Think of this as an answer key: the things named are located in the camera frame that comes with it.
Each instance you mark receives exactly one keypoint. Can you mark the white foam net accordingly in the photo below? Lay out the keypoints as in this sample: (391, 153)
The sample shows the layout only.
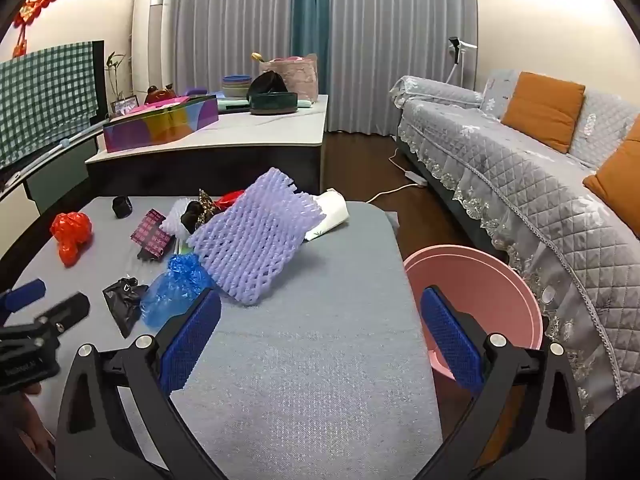
(175, 220)

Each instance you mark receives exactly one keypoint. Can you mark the person's left hand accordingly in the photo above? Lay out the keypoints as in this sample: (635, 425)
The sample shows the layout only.
(30, 432)

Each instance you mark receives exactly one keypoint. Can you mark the purple foam net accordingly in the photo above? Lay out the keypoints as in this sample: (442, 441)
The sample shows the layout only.
(250, 240)

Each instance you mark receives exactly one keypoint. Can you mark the small photo frame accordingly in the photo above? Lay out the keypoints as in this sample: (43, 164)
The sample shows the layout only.
(124, 105)

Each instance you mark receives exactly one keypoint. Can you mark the white coffee table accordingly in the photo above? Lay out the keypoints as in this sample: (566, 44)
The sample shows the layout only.
(250, 130)

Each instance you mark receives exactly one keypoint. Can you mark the black pink patterned packet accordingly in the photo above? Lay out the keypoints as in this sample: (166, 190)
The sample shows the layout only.
(150, 232)

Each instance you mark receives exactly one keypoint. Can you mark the grey table mat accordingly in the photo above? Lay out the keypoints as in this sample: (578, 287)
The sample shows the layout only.
(310, 360)

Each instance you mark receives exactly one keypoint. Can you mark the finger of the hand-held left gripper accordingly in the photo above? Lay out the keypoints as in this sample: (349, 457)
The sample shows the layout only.
(67, 310)
(22, 295)

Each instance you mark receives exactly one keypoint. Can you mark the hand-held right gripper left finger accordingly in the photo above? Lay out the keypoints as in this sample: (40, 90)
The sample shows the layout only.
(192, 335)

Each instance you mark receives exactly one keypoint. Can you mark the pink plastic bin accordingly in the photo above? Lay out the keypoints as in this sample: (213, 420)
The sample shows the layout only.
(500, 300)

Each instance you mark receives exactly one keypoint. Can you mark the small black object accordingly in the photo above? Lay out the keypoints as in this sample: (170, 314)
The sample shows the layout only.
(121, 206)

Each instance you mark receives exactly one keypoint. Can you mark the grey curtain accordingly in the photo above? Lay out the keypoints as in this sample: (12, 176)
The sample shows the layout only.
(400, 35)
(230, 20)

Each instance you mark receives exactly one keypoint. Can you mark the red brown ornament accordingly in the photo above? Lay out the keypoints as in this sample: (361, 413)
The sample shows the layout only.
(160, 95)

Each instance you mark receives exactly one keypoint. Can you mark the red plastic bag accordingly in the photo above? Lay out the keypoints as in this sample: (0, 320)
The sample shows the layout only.
(70, 235)

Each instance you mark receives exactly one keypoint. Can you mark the teal curtain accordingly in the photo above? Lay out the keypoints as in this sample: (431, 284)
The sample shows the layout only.
(310, 25)

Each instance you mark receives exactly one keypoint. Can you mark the stack of coloured bowls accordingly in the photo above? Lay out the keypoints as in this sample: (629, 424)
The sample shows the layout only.
(236, 86)

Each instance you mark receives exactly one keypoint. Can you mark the orange cushion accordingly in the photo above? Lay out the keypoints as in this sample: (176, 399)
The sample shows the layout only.
(620, 180)
(542, 110)

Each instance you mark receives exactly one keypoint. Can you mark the light green cloth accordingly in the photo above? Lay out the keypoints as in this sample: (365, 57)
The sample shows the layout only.
(305, 104)

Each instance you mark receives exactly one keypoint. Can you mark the yellow flower bud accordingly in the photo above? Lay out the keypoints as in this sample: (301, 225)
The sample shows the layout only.
(257, 56)

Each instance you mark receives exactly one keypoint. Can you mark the red shiny wrapper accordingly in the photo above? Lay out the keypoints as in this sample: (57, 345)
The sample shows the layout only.
(231, 199)

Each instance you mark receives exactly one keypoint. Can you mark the white standing air conditioner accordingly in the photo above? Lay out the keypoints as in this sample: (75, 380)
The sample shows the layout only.
(150, 35)

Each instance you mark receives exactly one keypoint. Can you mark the black television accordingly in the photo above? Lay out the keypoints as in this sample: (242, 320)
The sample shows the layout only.
(100, 85)

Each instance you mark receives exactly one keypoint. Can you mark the white paper wrapper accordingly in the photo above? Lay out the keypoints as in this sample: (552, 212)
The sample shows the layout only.
(330, 212)

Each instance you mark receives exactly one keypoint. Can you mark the sofa with grey quilted cover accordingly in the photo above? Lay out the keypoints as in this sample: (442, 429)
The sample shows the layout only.
(500, 170)

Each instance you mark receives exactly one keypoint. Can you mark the black plastic bag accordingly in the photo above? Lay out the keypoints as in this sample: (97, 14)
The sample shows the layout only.
(125, 305)

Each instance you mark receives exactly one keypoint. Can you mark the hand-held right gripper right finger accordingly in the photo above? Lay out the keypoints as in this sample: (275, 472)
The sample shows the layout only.
(450, 335)

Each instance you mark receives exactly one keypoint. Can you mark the dark green oval tin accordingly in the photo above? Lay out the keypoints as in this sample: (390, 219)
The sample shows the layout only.
(272, 104)

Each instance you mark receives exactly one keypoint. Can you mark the green wrapper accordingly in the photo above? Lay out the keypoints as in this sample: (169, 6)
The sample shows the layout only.
(185, 249)

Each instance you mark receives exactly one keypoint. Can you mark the white power strip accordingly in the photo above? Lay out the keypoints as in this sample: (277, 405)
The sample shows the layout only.
(416, 177)

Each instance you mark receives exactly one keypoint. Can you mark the green checked cloth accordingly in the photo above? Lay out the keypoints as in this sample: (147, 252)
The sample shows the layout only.
(45, 100)

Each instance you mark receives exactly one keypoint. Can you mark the dark floral wrapper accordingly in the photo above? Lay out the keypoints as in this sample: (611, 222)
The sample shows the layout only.
(202, 205)

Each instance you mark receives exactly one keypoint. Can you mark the blue plastic bag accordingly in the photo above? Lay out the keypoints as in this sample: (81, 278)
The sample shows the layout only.
(172, 285)

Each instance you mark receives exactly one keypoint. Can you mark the red knot wall decoration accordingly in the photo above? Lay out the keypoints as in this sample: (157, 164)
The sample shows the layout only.
(40, 2)

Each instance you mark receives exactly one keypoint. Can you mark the bamboo plant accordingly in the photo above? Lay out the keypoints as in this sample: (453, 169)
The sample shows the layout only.
(116, 77)

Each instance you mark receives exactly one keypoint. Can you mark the grey green tv cabinet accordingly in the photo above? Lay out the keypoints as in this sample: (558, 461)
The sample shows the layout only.
(60, 170)

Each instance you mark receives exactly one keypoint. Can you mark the iridescent gift box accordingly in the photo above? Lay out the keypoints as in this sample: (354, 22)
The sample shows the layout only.
(160, 127)

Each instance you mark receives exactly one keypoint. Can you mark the pink lace basket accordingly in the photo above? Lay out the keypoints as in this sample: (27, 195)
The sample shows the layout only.
(300, 77)

